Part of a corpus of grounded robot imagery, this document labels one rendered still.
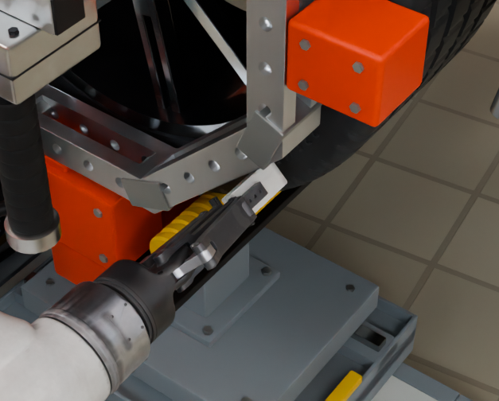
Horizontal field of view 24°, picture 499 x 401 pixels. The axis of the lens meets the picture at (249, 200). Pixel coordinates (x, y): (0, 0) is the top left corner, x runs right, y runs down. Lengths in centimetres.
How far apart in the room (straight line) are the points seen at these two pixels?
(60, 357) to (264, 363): 61
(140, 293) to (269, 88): 21
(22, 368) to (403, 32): 40
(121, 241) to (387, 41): 47
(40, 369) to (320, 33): 34
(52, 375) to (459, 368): 100
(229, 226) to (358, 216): 100
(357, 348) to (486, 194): 59
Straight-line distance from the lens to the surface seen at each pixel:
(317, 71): 94
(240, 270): 157
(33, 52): 82
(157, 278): 101
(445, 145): 220
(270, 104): 99
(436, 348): 185
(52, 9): 79
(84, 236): 130
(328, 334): 155
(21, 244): 93
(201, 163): 110
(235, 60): 115
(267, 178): 114
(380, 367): 162
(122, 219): 126
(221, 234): 104
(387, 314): 169
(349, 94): 93
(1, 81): 83
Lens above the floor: 141
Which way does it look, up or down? 43 degrees down
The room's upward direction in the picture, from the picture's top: straight up
